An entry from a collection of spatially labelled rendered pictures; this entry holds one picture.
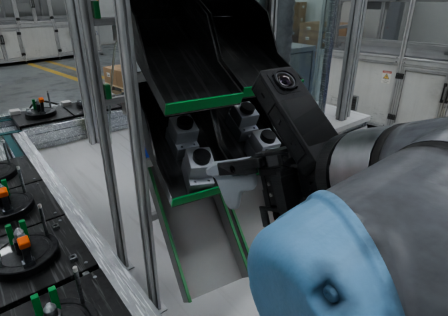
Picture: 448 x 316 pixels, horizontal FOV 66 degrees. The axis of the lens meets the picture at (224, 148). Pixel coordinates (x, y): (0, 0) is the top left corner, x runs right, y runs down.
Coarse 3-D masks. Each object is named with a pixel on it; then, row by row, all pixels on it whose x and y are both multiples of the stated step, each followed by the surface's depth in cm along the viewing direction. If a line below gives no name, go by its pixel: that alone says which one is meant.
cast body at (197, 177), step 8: (192, 152) 58; (200, 152) 57; (208, 152) 58; (184, 160) 60; (192, 160) 57; (200, 160) 56; (208, 160) 57; (184, 168) 61; (192, 168) 56; (200, 168) 57; (184, 176) 61; (192, 176) 58; (200, 176) 58; (208, 176) 59; (192, 184) 58; (200, 184) 58; (208, 184) 58; (192, 192) 59
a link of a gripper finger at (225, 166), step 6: (264, 156) 36; (222, 162) 40; (228, 162) 38; (234, 162) 36; (240, 162) 36; (246, 162) 35; (252, 162) 35; (258, 162) 34; (264, 162) 35; (222, 168) 39; (228, 168) 38; (234, 168) 37; (240, 168) 36; (246, 168) 36; (252, 168) 35; (222, 174) 40; (228, 174) 39; (234, 174) 38; (240, 174) 36; (246, 174) 36
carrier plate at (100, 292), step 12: (84, 276) 73; (96, 276) 72; (60, 288) 70; (72, 288) 70; (84, 288) 70; (96, 288) 70; (108, 288) 70; (48, 300) 67; (96, 300) 67; (108, 300) 67; (120, 300) 67; (12, 312) 64; (24, 312) 64; (108, 312) 64; (120, 312) 64
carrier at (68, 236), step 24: (0, 240) 83; (48, 240) 80; (72, 240) 83; (0, 264) 72; (24, 264) 72; (48, 264) 75; (72, 264) 76; (96, 264) 76; (0, 288) 70; (24, 288) 70; (0, 312) 66
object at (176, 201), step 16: (144, 96) 74; (144, 112) 61; (160, 112) 73; (208, 112) 67; (144, 128) 63; (160, 128) 69; (208, 128) 69; (160, 144) 66; (208, 144) 69; (160, 160) 64; (176, 160) 64; (160, 176) 60; (176, 176) 62; (176, 192) 60; (208, 192) 59
